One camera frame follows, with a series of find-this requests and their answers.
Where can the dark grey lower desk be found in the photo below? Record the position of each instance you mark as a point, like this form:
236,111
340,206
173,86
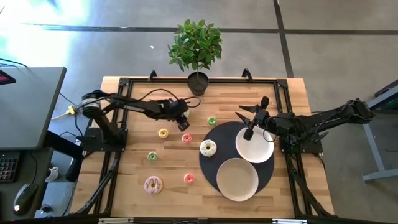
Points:
31,168

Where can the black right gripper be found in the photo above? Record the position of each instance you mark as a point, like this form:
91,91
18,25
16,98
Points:
258,117

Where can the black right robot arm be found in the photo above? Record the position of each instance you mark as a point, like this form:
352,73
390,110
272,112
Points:
326,119

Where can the round white plate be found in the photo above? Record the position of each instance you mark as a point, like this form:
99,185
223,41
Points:
258,149
237,180

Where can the grey metal table frame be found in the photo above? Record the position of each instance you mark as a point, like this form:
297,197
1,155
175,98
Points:
373,149

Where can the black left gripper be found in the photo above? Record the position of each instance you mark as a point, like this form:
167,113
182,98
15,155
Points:
174,109

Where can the small yellow donut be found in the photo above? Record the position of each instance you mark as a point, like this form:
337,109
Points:
160,132

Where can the small white mug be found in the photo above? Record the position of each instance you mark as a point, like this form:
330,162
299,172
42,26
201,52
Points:
51,174

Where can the silver edge bracket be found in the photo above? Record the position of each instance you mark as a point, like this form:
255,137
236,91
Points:
289,221
115,221

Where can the black frame bracket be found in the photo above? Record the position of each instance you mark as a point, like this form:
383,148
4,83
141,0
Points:
247,74
152,74

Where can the small pink donut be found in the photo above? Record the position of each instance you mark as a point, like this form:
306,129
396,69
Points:
186,177
183,137

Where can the black device with red light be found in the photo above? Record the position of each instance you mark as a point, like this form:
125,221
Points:
4,77

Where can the black desk leg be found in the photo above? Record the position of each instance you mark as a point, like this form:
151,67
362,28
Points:
62,144

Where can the yellow power plug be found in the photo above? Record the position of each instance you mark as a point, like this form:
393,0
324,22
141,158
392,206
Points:
71,109

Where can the small green donut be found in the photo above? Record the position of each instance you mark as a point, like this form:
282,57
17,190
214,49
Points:
209,119
149,155

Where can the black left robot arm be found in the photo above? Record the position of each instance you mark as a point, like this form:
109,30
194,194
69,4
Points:
136,107

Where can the small black floor object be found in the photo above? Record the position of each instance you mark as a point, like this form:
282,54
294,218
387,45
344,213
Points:
46,208

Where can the green plant in black pot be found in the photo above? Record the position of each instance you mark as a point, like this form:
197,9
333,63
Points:
196,46

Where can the round black mat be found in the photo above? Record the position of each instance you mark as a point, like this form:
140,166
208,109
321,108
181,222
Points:
220,146

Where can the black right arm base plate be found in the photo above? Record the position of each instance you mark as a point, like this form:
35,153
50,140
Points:
308,150

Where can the grey desk top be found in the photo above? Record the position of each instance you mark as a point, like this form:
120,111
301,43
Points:
28,109

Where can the large white donut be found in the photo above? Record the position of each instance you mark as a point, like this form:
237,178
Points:
203,146

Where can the black aluminium table frame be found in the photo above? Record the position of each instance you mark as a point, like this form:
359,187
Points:
248,81

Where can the black backlit keyboard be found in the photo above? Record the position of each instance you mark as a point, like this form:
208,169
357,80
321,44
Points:
7,166

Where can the large pink drizzled donut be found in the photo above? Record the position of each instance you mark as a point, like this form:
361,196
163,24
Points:
147,183

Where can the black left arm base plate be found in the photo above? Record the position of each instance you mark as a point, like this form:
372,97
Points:
93,143

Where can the black computer mouse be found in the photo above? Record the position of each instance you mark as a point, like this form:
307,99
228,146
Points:
25,197

